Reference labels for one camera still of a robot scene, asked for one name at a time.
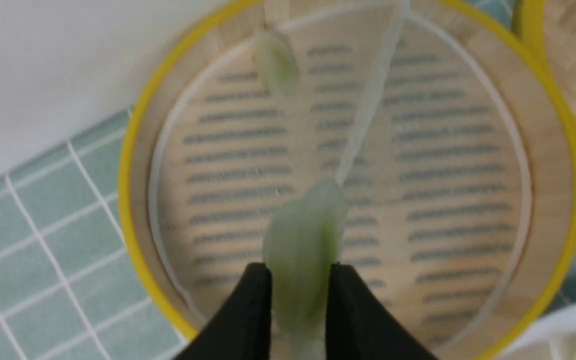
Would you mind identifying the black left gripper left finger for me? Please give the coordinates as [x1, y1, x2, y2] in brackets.
[174, 263, 272, 360]

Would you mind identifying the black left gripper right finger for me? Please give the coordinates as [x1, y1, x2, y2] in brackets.
[326, 263, 436, 360]

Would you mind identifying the pale green steamed dumpling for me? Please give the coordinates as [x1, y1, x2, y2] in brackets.
[254, 30, 300, 97]

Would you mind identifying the white square plate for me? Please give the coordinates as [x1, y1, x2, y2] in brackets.
[496, 304, 576, 360]

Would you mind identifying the yellow rimmed bamboo steamer basket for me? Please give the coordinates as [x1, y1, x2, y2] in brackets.
[118, 0, 576, 360]

